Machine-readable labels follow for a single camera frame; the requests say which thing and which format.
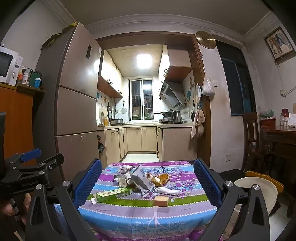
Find person's left hand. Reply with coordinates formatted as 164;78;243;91
0;193;32;225

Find barred kitchen window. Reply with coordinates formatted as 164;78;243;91
128;78;154;121

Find hanging white plastic bag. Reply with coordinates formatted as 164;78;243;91
201;75;216;96

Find dark wooden table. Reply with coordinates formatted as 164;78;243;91
260;124;296;168

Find steel kettle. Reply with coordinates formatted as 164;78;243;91
171;110;182;123

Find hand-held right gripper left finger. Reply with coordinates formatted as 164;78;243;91
25;159;103;241

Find red-lid jar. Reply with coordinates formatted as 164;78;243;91
281;108;290;126

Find orange wooden cabinet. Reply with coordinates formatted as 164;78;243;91
0;82;46;168

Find beige refrigerator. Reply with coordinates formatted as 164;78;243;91
35;22;104;179

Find gold round wall clock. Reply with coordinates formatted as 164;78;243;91
195;30;216;49

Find dark wooden chair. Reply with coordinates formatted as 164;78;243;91
242;112;267;174

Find hanging beige cloth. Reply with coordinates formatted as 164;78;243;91
191;109;206;139

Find blue and white packet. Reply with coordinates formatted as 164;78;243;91
129;163;156;198

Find white plastic bucket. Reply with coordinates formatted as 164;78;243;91
233;177;278;216

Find square ceiling light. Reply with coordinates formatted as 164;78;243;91
135;54;152;69

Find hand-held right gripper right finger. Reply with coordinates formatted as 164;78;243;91
193;158;271;241

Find clear bag of white pellets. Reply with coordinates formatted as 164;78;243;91
113;173;130;188

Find green white packet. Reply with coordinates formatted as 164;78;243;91
91;187;135;204

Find beige kitchen base cabinets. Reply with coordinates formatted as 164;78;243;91
97;123;200;163

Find beige wall cabinet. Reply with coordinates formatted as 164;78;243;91
158;45;194;83
97;50;124;98

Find dark cloth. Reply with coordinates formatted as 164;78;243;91
218;169;247;180

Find table with floral tablecloth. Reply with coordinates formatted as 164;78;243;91
77;160;220;241

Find white towel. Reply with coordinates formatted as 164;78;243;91
154;186;181;198

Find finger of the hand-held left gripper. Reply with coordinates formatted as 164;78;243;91
13;153;65;179
5;149;42;171

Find white microwave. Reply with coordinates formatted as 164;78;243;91
0;45;24;87

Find white wall cable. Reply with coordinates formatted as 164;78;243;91
277;65;296;97

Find tan rectangular block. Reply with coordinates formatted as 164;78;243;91
154;196;169;207

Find framed wall picture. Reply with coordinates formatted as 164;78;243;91
264;26;296;65

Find golden orange packet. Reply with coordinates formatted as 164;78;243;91
150;173;170;187

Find steel range hood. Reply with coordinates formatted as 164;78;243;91
159;80;187;109

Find black wok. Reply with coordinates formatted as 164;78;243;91
154;109;174;118

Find dark window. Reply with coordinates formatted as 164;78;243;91
217;41;257;117

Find yellow wooden chair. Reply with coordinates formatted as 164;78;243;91
245;171;284;193

